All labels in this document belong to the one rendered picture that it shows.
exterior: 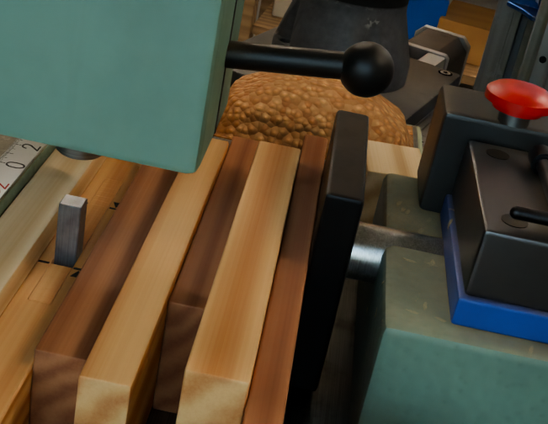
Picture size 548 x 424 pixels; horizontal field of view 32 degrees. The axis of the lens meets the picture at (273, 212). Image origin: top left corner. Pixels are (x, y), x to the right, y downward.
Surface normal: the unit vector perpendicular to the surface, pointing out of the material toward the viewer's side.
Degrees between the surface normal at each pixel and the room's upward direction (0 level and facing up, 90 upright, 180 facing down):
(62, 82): 90
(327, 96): 20
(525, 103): 39
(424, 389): 90
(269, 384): 0
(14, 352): 0
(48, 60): 90
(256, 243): 0
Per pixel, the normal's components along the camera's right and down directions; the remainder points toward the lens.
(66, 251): -0.11, 0.44
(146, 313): 0.18, -0.87
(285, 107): 0.04, -0.39
